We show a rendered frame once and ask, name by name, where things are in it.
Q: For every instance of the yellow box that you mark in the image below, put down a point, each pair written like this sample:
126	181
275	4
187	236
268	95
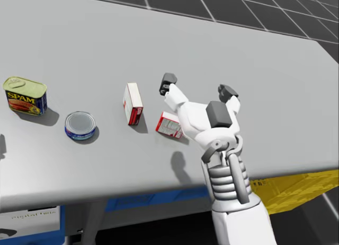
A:
296	190

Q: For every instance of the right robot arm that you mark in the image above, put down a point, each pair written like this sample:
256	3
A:
238	218

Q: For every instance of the blue flat can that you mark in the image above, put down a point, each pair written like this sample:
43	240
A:
80	126

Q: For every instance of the white box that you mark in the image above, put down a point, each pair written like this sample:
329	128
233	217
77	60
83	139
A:
29	221

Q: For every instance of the large red and white carton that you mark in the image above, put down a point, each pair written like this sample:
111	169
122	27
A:
134	102

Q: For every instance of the small red and white carton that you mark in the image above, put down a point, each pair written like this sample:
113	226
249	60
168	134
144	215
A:
167	124

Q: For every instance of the blue box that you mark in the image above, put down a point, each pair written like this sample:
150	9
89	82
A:
159	198

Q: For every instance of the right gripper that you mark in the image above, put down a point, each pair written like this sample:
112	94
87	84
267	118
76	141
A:
196	118

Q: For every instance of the green and blue rectangular can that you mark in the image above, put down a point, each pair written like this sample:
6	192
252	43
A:
25	95

